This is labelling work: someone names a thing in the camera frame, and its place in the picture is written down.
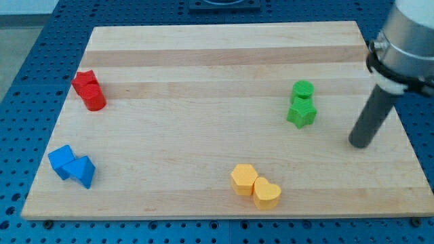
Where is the red star block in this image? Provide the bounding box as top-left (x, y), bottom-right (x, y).
top-left (71, 70), bottom-right (98, 95)

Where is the blue cube block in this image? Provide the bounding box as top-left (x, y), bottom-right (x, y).
top-left (47, 144), bottom-right (75, 180)

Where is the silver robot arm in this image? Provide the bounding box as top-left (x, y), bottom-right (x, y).
top-left (366, 0), bottom-right (433, 96)

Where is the green cylinder block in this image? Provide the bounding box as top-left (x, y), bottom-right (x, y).
top-left (290, 80), bottom-right (315, 103)

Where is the wooden board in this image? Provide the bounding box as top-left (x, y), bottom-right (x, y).
top-left (21, 22), bottom-right (433, 220)

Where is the red cylinder block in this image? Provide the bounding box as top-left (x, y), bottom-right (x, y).
top-left (79, 84), bottom-right (106, 111)

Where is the yellow hexagon block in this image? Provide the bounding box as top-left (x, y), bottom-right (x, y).
top-left (231, 164), bottom-right (258, 196)

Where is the blue triangle block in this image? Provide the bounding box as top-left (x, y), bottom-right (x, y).
top-left (62, 156), bottom-right (96, 189)

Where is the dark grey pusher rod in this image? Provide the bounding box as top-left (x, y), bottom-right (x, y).
top-left (349, 85), bottom-right (399, 148)

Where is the yellow heart block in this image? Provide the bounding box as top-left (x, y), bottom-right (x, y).
top-left (253, 177), bottom-right (281, 210)

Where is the green star block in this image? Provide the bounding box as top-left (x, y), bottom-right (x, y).
top-left (286, 98), bottom-right (317, 129)

